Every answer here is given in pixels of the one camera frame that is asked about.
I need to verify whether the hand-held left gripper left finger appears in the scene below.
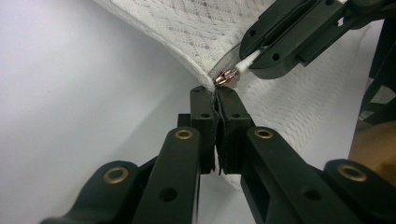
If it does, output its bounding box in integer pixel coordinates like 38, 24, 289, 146
132, 86, 219, 224

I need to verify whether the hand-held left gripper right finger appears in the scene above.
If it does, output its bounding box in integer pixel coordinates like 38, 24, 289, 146
217, 86, 362, 224

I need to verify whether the white mesh laundry bag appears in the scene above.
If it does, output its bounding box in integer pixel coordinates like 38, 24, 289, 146
92, 0, 385, 191

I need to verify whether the white table board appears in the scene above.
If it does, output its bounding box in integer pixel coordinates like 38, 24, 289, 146
0, 0, 388, 224

